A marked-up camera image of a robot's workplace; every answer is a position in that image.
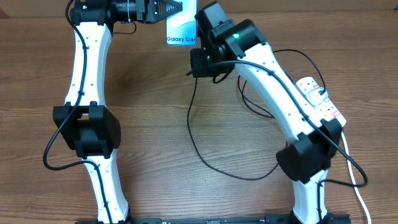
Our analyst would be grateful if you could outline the blue-screen Samsung Galaxy smartphone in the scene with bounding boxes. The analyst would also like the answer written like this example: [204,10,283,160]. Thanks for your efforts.
[165,0,198,46]

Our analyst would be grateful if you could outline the black USB charging cable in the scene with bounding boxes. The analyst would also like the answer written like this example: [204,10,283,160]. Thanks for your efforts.
[185,49,327,182]

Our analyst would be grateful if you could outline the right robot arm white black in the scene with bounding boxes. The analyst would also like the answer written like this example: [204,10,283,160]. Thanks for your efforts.
[191,2,342,223]

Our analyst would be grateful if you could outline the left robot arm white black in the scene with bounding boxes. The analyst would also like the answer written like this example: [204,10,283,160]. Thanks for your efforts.
[43,0,183,223]

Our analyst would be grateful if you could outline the white charger plug adapter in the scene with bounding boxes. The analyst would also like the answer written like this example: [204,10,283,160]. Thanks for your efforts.
[305,87,328,106]

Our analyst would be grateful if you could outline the white power strip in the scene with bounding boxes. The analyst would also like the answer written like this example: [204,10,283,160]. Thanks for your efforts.
[295,77,346,127]

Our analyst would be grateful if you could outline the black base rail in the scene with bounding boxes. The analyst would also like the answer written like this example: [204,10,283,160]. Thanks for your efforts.
[75,214,351,224]

